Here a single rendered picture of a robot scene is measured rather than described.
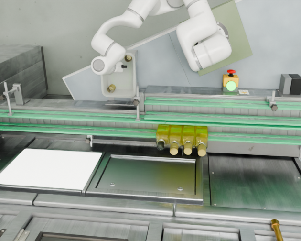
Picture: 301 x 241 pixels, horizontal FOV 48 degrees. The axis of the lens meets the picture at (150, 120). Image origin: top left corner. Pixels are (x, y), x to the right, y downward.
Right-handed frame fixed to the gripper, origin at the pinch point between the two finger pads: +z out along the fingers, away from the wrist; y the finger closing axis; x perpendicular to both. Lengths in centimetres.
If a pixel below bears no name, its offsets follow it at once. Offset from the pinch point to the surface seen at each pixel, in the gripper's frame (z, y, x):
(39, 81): 70, -72, -8
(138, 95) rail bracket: -8.4, 12.5, -13.3
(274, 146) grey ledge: 7, 77, -39
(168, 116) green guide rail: -4.2, 26.2, -23.4
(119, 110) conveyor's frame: 2.7, 0.9, -21.5
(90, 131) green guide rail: -1.8, -12.8, -31.4
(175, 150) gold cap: -23, 31, -35
